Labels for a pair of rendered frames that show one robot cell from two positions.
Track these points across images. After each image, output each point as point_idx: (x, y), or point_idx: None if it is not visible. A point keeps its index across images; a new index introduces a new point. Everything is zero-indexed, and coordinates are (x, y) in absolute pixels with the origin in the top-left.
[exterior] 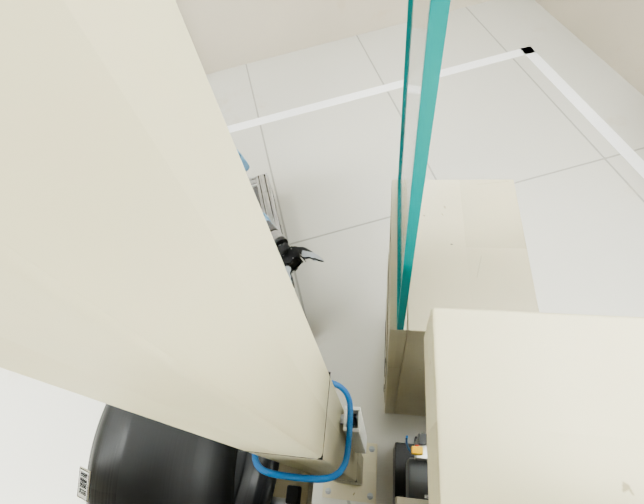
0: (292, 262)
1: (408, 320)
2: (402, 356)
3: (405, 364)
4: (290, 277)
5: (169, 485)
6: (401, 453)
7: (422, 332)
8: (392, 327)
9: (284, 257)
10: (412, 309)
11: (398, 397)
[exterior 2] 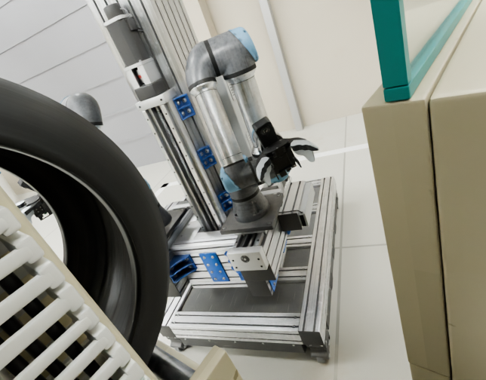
0: (274, 153)
1: (438, 85)
2: (441, 308)
3: (460, 360)
4: (262, 167)
5: None
6: None
7: None
8: (373, 102)
9: (267, 148)
10: (460, 67)
11: None
